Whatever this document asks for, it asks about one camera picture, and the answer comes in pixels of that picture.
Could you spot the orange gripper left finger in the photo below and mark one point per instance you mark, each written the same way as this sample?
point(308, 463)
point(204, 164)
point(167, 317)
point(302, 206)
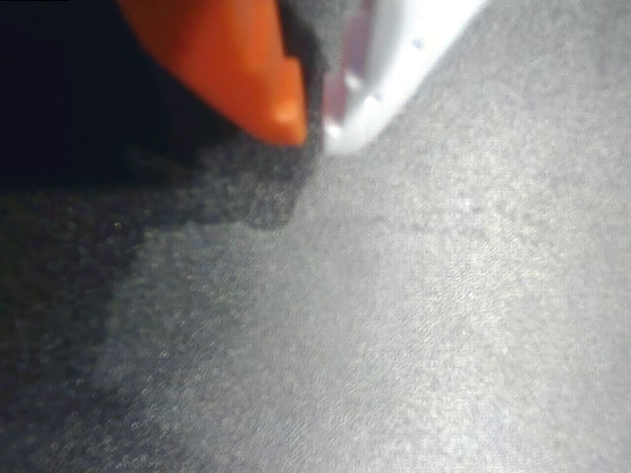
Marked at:
point(236, 64)

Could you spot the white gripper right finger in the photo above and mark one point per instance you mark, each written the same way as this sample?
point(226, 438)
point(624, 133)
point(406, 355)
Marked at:
point(389, 64)

